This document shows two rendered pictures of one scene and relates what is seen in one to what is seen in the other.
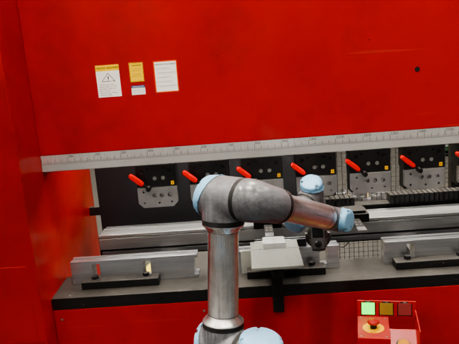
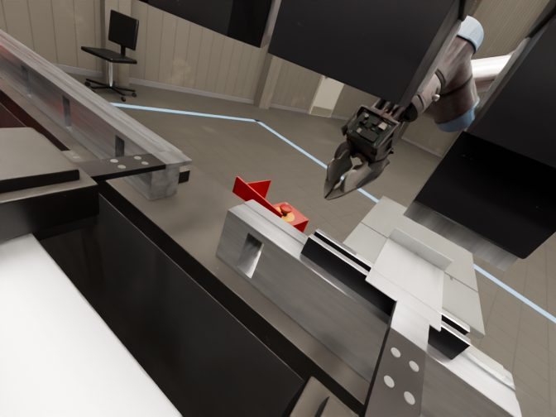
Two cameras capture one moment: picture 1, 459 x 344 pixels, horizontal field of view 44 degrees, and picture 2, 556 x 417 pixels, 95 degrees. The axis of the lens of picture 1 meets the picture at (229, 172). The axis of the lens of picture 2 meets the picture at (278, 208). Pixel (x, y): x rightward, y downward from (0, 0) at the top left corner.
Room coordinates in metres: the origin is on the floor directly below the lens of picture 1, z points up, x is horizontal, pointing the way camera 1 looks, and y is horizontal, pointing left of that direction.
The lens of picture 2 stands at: (2.42, -0.22, 1.18)
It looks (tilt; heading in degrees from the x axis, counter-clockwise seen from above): 30 degrees down; 201
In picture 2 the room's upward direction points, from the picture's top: 21 degrees clockwise
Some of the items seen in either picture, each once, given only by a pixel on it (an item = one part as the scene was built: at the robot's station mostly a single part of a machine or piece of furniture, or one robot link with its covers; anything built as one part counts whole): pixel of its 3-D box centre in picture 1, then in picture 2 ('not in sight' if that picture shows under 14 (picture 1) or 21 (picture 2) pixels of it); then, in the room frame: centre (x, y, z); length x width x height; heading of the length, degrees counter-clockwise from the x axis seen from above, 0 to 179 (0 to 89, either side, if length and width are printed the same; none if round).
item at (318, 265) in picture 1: (285, 270); not in sight; (2.07, -0.19, 0.89); 0.30 x 0.05 x 0.03; 88
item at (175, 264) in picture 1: (135, 267); not in sight; (2.15, 0.40, 0.92); 0.50 x 0.06 x 0.10; 88
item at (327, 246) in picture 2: (280, 242); (376, 285); (2.13, -0.18, 0.99); 0.20 x 0.03 x 0.03; 88
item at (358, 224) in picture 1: (356, 218); (90, 164); (2.28, -0.51, 1.01); 0.26 x 0.12 x 0.05; 178
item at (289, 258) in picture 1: (275, 254); (415, 244); (1.98, -0.14, 1.00); 0.26 x 0.18 x 0.01; 178
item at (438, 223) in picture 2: not in sight; (483, 202); (2.13, -0.15, 1.13); 0.10 x 0.02 x 0.10; 88
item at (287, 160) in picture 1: (215, 182); not in sight; (2.65, 0.07, 1.12); 1.13 x 0.02 x 0.44; 88
